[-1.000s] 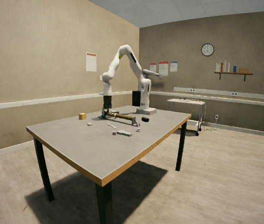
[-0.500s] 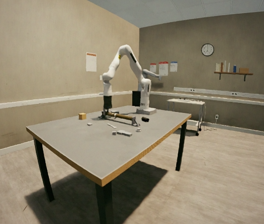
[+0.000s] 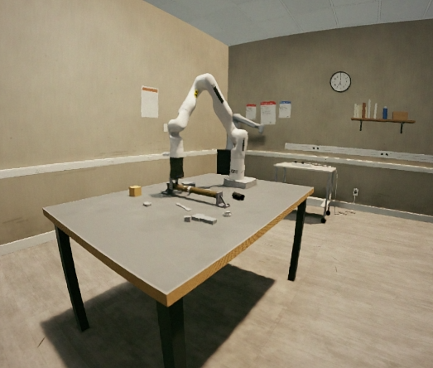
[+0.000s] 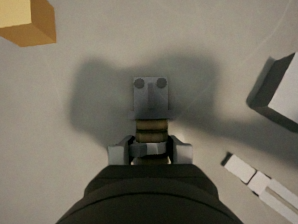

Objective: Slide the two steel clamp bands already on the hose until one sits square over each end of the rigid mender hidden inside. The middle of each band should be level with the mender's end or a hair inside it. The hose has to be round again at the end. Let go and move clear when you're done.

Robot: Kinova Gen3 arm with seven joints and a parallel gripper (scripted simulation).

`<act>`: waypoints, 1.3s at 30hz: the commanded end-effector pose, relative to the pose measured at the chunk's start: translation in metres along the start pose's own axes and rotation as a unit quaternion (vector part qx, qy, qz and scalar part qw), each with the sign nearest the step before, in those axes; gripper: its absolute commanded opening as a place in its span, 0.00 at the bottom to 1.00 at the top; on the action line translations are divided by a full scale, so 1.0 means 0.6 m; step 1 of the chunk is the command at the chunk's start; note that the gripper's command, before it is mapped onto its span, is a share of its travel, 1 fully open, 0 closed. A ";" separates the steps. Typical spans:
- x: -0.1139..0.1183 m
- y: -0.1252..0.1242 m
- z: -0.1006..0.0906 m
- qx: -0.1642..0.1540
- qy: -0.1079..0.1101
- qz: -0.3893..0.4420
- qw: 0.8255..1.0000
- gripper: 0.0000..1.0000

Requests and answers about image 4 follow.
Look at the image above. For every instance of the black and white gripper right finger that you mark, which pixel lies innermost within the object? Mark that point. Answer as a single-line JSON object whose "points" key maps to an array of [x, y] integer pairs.
{"points": [[179, 152]]}

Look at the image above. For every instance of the grey cube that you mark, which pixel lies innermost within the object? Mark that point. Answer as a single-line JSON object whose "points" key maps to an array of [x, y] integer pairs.
{"points": [[277, 99]]}

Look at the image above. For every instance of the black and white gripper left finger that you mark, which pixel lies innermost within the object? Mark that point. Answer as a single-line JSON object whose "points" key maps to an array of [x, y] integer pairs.
{"points": [[119, 154]]}

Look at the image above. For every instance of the white clamp band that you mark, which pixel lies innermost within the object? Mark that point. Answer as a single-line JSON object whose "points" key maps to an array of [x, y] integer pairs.
{"points": [[141, 149]]}

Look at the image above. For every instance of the tan cardboard box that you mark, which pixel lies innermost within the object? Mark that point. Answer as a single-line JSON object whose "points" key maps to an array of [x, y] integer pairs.
{"points": [[27, 22]]}

